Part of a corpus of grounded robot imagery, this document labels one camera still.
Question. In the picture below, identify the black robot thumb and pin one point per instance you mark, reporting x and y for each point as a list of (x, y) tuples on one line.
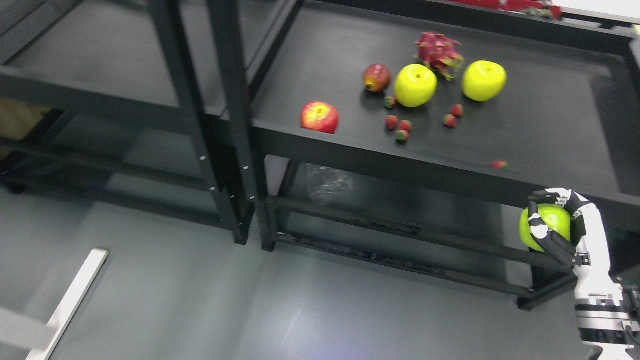
[(554, 244)]

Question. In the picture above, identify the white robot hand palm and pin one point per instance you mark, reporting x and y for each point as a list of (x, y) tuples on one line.
[(591, 238)]

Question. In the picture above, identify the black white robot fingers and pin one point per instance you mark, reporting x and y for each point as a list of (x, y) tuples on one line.
[(568, 199)]

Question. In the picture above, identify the green apple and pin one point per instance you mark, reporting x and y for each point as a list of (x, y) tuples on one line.
[(555, 217)]

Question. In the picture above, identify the strawberry at shelf edge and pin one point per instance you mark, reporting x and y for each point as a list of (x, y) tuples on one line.
[(499, 165)]

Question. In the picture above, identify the yellow apple right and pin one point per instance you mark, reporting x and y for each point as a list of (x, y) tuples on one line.
[(483, 80)]

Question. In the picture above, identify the yellow apple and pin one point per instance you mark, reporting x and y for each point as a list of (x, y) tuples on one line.
[(415, 85), (483, 80)]

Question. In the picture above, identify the black metal right shelf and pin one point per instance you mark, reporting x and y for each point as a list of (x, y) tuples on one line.
[(568, 117)]

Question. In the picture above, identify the black metal shelf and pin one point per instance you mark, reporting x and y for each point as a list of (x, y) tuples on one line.
[(122, 102), (568, 117)]

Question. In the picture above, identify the yellow apple left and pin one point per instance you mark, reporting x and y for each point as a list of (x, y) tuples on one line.
[(415, 85)]

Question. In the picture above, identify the red apple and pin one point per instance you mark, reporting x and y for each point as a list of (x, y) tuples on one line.
[(319, 116)]

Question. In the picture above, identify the black metal left shelf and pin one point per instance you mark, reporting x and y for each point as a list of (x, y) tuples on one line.
[(122, 102)]

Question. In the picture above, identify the pink dragon fruit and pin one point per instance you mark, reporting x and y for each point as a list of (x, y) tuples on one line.
[(439, 53)]

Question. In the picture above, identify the small red mango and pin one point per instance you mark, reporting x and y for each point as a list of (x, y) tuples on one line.
[(376, 78)]

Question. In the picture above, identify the clear plastic bag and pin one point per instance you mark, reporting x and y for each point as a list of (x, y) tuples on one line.
[(324, 183)]

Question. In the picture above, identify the white table with basket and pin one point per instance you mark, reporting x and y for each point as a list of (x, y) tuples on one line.
[(41, 338)]

